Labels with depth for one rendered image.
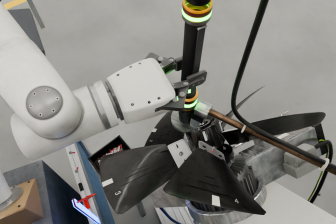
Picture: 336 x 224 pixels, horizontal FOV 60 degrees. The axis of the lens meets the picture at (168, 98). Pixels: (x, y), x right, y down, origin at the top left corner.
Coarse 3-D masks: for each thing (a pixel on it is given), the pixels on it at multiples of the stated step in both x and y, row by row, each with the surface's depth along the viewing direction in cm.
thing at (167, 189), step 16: (192, 160) 75; (208, 160) 77; (176, 176) 68; (192, 176) 68; (208, 176) 70; (224, 176) 73; (176, 192) 63; (192, 192) 63; (208, 192) 64; (224, 192) 66; (240, 192) 69; (224, 208) 61; (240, 208) 62; (256, 208) 64
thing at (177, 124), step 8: (208, 104) 63; (176, 112) 72; (192, 112) 65; (200, 112) 63; (176, 120) 71; (192, 120) 67; (200, 120) 64; (176, 128) 71; (184, 128) 70; (192, 128) 70
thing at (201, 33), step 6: (198, 30) 43; (204, 30) 44; (198, 36) 44; (198, 42) 46; (198, 48) 47; (198, 54) 48; (198, 60) 50; (198, 66) 51; (192, 72) 53; (192, 90) 58
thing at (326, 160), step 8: (264, 0) 35; (264, 8) 36; (256, 16) 38; (256, 24) 39; (256, 32) 40; (248, 40) 42; (248, 48) 43; (248, 56) 44; (240, 64) 46; (240, 72) 48; (240, 80) 50; (232, 96) 54; (232, 104) 56; (240, 120) 59; (256, 128) 59; (272, 136) 58; (288, 144) 57; (304, 152) 57; (320, 160) 56; (328, 160) 55; (320, 168) 57
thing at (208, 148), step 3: (198, 141) 87; (201, 141) 88; (198, 144) 85; (201, 144) 86; (204, 144) 87; (207, 144) 88; (201, 147) 84; (207, 147) 87; (210, 147) 88; (207, 150) 85; (210, 150) 86; (216, 150) 88; (213, 153) 85; (216, 153) 86; (219, 153) 88; (222, 153) 88; (219, 156) 86; (222, 156) 87
